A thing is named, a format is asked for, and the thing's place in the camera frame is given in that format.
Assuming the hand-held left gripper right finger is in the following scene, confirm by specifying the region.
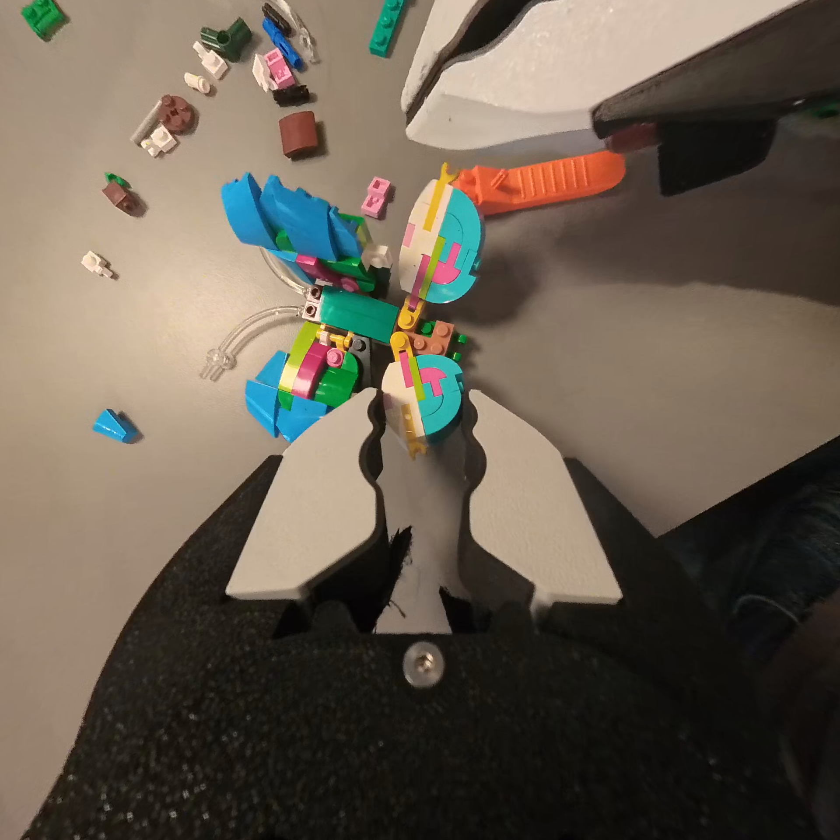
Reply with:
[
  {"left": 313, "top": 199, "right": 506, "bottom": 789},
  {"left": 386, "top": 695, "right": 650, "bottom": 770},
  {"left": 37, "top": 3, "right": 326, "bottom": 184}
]
[{"left": 459, "top": 388, "right": 623, "bottom": 608}]

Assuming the grey lego bar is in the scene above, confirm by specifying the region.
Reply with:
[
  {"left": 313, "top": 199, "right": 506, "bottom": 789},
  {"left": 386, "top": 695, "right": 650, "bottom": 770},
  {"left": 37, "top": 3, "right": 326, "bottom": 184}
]
[{"left": 130, "top": 104, "right": 165, "bottom": 147}]

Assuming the orange brick separator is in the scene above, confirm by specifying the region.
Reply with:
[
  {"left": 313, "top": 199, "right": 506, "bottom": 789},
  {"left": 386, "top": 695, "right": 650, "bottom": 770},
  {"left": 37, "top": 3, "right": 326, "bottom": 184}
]
[{"left": 453, "top": 151, "right": 627, "bottom": 216}]

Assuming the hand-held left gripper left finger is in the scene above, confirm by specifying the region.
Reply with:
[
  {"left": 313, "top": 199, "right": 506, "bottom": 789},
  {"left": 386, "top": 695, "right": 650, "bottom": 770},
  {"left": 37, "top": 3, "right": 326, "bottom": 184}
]
[{"left": 225, "top": 387, "right": 385, "bottom": 601}]

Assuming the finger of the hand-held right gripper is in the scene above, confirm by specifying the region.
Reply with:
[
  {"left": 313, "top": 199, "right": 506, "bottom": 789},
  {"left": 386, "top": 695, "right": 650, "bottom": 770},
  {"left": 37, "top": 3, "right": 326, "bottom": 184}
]
[
  {"left": 402, "top": 0, "right": 811, "bottom": 155},
  {"left": 591, "top": 0, "right": 840, "bottom": 198}
]

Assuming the pink and white lego brick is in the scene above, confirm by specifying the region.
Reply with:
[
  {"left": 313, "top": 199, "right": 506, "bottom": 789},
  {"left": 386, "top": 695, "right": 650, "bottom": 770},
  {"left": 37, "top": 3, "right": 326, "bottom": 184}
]
[{"left": 252, "top": 49, "right": 298, "bottom": 91}]

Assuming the dark green lego piece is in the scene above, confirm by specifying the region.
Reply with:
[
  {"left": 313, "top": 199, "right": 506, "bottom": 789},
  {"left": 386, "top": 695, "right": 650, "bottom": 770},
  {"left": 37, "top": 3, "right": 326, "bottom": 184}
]
[{"left": 200, "top": 17, "right": 252, "bottom": 63}]

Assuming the green lego brick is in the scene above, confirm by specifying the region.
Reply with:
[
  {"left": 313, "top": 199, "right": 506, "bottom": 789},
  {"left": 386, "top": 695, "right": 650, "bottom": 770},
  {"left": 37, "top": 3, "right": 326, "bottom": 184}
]
[{"left": 21, "top": 0, "right": 70, "bottom": 42}]

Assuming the blue lego piece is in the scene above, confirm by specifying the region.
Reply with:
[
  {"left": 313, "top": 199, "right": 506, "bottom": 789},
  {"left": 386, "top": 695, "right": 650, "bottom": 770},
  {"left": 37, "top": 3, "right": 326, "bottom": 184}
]
[{"left": 262, "top": 17, "right": 306, "bottom": 72}]

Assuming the clear lego piece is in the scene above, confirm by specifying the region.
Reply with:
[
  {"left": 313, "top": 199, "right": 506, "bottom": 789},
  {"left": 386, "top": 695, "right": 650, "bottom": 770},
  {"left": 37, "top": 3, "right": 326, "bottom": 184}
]
[{"left": 276, "top": 0, "right": 322, "bottom": 64}]

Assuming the dark red curved lego brick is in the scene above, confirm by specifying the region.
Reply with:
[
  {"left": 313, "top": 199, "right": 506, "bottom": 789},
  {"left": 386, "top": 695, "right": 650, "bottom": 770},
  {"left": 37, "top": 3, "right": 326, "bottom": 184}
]
[{"left": 279, "top": 112, "right": 324, "bottom": 159}]

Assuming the brown lego piece green leaf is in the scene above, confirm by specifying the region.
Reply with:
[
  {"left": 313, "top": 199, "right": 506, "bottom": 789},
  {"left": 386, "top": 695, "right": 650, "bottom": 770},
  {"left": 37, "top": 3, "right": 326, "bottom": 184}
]
[{"left": 101, "top": 172, "right": 147, "bottom": 217}]

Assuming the brown round lego plate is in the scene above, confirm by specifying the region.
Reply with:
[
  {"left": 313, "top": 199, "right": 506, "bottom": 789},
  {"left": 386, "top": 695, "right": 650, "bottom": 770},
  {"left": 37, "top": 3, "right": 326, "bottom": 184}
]
[{"left": 159, "top": 94, "right": 197, "bottom": 136}]

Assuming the teal lego plate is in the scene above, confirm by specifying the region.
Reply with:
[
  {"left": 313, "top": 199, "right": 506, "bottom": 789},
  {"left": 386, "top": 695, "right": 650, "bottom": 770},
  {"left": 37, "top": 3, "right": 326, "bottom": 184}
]
[{"left": 369, "top": 0, "right": 410, "bottom": 59}]

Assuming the person's leg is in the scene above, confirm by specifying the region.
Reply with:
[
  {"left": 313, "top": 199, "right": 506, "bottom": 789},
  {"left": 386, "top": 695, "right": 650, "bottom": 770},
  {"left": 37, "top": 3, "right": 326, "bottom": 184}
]
[{"left": 656, "top": 436, "right": 840, "bottom": 840}]

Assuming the blue lego wedge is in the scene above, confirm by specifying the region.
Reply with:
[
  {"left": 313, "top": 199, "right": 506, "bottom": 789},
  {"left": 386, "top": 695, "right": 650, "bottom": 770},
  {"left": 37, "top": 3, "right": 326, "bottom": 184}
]
[{"left": 92, "top": 408, "right": 140, "bottom": 445}]

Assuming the colourful lego model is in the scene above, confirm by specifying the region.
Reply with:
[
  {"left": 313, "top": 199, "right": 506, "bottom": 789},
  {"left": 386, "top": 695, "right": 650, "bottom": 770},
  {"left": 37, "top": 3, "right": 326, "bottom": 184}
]
[{"left": 200, "top": 163, "right": 487, "bottom": 460}]

